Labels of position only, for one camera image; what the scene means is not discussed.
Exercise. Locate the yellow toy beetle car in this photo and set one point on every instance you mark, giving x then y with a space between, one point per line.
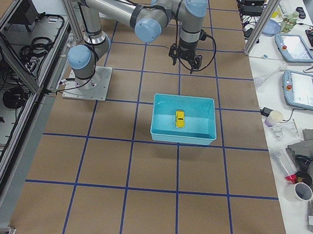
179 119

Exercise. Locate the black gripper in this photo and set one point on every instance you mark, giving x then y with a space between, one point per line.
185 51

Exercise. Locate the lower teach pendant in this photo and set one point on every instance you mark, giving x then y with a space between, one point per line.
298 89

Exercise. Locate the upper teach pendant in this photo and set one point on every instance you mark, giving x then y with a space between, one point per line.
293 48

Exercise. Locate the aluminium frame post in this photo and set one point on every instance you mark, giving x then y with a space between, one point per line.
261 23

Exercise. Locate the blue plastic plate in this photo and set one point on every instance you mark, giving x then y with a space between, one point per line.
271 28

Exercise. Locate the teach pendant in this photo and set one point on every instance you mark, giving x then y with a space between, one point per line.
293 48
298 89

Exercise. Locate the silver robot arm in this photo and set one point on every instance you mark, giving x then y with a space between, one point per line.
148 23

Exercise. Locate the teal plastic bin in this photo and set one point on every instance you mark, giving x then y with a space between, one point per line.
200 120

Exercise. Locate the white paper cup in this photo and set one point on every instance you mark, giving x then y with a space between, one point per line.
273 118

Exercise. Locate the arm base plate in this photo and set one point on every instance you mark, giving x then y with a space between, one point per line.
95 89

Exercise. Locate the white mug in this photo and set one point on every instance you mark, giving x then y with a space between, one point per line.
302 192

